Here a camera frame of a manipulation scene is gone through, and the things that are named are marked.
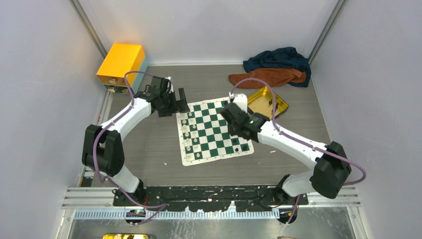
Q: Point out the aluminium wall rail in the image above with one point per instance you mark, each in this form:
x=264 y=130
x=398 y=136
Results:
x=336 y=12
x=79 y=10

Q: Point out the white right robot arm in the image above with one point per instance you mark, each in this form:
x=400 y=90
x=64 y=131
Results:
x=328 y=169

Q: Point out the green white chess mat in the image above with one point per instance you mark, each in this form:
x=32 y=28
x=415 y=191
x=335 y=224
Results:
x=203 y=134

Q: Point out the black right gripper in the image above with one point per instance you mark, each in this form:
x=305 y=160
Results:
x=232 y=129

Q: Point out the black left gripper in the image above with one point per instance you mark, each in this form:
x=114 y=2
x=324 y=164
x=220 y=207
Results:
x=168 y=112

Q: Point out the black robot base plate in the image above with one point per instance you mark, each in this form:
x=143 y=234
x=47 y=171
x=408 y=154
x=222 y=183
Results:
x=214 y=198

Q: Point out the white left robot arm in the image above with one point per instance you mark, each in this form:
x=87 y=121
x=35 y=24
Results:
x=103 y=149

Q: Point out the orange brown cloth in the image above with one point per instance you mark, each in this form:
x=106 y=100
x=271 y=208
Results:
x=274 y=77

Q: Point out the dark blue cloth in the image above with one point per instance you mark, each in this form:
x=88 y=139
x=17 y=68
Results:
x=286 y=58

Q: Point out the yellow teal drawer box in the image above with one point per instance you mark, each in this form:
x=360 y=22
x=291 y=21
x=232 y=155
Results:
x=122 y=58

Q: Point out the gold metal tin tray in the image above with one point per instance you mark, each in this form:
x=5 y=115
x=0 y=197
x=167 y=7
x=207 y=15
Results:
x=262 y=102

